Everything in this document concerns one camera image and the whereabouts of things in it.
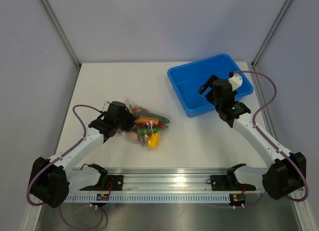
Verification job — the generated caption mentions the clear zip top bag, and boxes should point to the clear zip top bag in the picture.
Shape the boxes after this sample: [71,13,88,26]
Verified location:
[117,99,171,150]

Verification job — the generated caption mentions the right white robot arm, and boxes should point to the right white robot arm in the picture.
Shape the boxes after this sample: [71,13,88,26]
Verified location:
[198,71,309,202]

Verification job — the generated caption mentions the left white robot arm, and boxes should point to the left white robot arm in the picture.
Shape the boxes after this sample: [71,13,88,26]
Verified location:
[26,101,139,208]

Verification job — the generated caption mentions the fake lychee bunch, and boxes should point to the fake lychee bunch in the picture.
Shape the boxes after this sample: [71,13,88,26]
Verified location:
[130,106,148,115]

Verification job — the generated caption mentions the pink fake peach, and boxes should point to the pink fake peach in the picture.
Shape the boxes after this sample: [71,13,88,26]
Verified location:
[128,132,139,141]

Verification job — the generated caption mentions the green fake chili pepper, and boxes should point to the green fake chili pepper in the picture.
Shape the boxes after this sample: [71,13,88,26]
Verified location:
[137,126,168,134]

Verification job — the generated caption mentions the yellow fake mango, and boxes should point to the yellow fake mango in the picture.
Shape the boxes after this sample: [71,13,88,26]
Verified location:
[147,132,160,148]

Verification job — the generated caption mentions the green fake cucumber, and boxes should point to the green fake cucumber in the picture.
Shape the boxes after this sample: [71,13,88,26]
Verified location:
[137,112,170,124]

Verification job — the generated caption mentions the blue plastic bin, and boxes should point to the blue plastic bin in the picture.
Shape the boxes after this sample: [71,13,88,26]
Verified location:
[167,54,240,117]

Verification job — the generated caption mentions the orange papaya slice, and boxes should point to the orange papaya slice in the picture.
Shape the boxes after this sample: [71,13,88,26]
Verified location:
[135,116,159,125]

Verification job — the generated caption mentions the left controller board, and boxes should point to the left controller board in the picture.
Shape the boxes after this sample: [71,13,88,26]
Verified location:
[96,194,110,201]

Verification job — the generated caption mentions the controller board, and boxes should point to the controller board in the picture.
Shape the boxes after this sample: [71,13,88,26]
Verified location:
[96,194,110,201]
[230,193,246,205]

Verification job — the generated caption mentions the right controller board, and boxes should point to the right controller board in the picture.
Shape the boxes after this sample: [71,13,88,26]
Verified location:
[230,193,246,205]

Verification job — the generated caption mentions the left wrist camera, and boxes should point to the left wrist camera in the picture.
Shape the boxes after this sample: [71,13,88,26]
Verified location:
[100,101,110,114]

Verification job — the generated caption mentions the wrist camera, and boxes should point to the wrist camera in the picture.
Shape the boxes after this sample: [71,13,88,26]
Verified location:
[100,101,110,114]
[228,71,243,91]

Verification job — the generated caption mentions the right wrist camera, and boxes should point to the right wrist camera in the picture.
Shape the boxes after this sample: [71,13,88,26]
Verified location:
[228,71,243,91]

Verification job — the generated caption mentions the right aluminium frame post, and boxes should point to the right aluminium frame post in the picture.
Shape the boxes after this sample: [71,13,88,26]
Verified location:
[251,0,294,69]

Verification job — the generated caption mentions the aluminium frame post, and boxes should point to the aluminium frame post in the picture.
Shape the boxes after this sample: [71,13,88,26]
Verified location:
[251,0,294,69]
[39,0,82,71]

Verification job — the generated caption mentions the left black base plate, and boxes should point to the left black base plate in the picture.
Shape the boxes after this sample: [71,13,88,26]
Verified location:
[102,175,124,191]

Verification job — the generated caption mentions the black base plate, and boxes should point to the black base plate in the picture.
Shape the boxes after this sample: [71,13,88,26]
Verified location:
[209,175,232,191]
[102,175,124,191]

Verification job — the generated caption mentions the aluminium mounting rail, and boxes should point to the aluminium mounting rail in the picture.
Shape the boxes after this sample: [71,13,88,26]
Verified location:
[67,167,272,192]

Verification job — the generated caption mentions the white slotted cable duct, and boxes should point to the white slotted cable duct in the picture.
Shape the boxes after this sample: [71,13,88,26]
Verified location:
[65,193,230,204]

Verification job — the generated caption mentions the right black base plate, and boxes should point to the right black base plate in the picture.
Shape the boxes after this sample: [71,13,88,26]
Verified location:
[209,175,232,191]

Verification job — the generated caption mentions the left aluminium frame post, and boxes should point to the left aluminium frame post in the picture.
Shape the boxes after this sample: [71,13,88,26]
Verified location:
[39,0,82,71]

